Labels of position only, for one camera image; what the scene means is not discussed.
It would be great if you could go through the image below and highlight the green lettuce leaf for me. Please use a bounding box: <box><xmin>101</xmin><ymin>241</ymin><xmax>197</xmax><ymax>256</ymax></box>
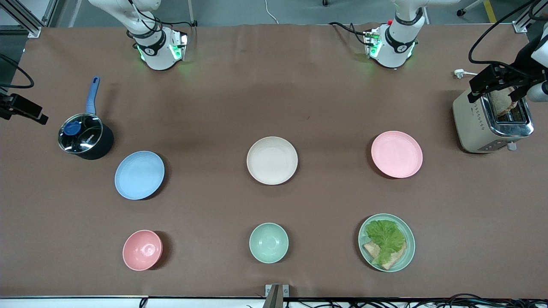
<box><xmin>365</xmin><ymin>219</ymin><xmax>406</xmax><ymax>266</ymax></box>

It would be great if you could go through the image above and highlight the grey metal table bracket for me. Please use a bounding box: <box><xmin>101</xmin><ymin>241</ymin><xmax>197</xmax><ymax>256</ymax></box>
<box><xmin>265</xmin><ymin>284</ymin><xmax>290</xmax><ymax>308</ymax></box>

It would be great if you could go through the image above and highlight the white chair leg with caster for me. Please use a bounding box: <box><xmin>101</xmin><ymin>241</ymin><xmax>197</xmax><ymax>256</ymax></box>
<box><xmin>456</xmin><ymin>0</ymin><xmax>486</xmax><ymax>18</ymax></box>

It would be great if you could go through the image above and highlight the pink bowl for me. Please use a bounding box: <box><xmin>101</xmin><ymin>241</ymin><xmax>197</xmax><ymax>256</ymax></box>
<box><xmin>122</xmin><ymin>230</ymin><xmax>163</xmax><ymax>271</ymax></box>

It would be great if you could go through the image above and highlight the brown table mat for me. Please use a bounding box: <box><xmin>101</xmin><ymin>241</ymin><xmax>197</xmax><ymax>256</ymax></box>
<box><xmin>0</xmin><ymin>24</ymin><xmax>548</xmax><ymax>299</ymax></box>

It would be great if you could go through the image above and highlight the black arm base cable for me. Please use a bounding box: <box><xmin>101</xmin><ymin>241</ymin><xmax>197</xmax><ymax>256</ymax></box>
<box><xmin>126</xmin><ymin>0</ymin><xmax>198</xmax><ymax>41</ymax></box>
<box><xmin>328</xmin><ymin>21</ymin><xmax>371</xmax><ymax>47</ymax></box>

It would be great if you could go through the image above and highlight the aluminium frame profile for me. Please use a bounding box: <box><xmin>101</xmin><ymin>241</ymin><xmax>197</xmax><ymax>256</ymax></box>
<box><xmin>512</xmin><ymin>0</ymin><xmax>548</xmax><ymax>33</ymax></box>
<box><xmin>0</xmin><ymin>0</ymin><xmax>66</xmax><ymax>38</ymax></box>

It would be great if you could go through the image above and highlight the brown bread slice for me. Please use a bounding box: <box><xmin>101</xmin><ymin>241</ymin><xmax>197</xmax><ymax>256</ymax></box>
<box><xmin>363</xmin><ymin>240</ymin><xmax>408</xmax><ymax>270</ymax></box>

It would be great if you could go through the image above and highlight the dark pot with blue handle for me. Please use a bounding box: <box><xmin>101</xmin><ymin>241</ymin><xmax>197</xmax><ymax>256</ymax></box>
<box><xmin>58</xmin><ymin>76</ymin><xmax>114</xmax><ymax>160</ymax></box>

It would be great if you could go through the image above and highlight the light blue plate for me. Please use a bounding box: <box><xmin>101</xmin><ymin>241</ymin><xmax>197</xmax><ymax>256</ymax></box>
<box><xmin>114</xmin><ymin>151</ymin><xmax>165</xmax><ymax>200</ymax></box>

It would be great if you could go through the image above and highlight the green plate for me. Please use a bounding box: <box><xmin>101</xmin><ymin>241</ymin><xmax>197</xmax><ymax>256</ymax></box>
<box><xmin>358</xmin><ymin>213</ymin><xmax>416</xmax><ymax>273</ymax></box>

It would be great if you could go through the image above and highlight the pink plate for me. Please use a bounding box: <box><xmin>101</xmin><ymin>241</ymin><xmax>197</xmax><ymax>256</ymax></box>
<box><xmin>371</xmin><ymin>131</ymin><xmax>423</xmax><ymax>179</ymax></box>

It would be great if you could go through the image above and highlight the glass lid with blue knob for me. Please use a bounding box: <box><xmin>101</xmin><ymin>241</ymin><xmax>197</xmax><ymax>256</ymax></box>
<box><xmin>58</xmin><ymin>113</ymin><xmax>104</xmax><ymax>154</ymax></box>

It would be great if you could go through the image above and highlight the toast slice in toaster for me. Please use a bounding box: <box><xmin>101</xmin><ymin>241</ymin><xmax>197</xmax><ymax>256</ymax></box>
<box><xmin>488</xmin><ymin>87</ymin><xmax>519</xmax><ymax>118</ymax></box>

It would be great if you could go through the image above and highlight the white cable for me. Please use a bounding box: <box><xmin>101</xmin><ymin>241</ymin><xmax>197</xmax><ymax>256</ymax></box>
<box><xmin>264</xmin><ymin>0</ymin><xmax>280</xmax><ymax>25</ymax></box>

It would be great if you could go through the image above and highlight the black cable loop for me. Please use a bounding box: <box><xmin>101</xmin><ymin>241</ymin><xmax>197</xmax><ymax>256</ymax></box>
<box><xmin>0</xmin><ymin>53</ymin><xmax>35</xmax><ymax>89</ymax></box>
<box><xmin>468</xmin><ymin>0</ymin><xmax>541</xmax><ymax>69</ymax></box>

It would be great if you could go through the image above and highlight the green bowl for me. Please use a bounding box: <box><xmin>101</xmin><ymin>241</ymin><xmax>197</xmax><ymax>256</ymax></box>
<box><xmin>249</xmin><ymin>222</ymin><xmax>289</xmax><ymax>264</ymax></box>

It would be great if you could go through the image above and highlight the cream and chrome toaster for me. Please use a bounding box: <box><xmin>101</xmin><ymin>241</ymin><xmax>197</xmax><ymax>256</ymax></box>
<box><xmin>453</xmin><ymin>88</ymin><xmax>535</xmax><ymax>154</ymax></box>

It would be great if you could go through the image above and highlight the beige plate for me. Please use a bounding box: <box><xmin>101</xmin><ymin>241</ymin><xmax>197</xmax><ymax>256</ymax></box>
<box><xmin>247</xmin><ymin>136</ymin><xmax>298</xmax><ymax>186</ymax></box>

